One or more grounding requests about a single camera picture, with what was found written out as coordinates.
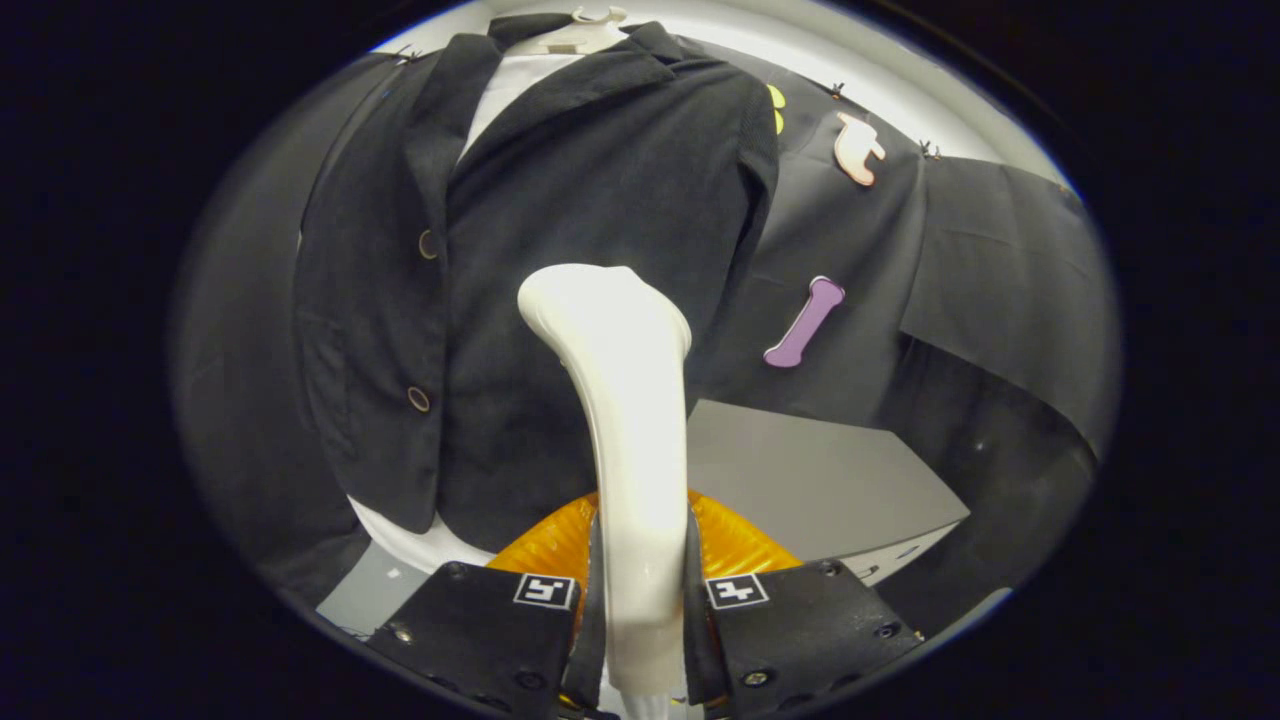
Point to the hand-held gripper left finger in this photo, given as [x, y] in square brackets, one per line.
[480, 630]

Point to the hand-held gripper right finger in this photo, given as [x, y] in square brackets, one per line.
[790, 630]

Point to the black suit jacket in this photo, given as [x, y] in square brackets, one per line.
[600, 180]

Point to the white shirt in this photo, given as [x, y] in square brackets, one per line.
[510, 90]

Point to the cream clothes hanger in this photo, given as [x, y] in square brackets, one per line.
[575, 40]

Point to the grey beige cabinet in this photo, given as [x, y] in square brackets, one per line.
[820, 480]

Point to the black backdrop cloth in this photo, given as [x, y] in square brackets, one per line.
[1000, 260]

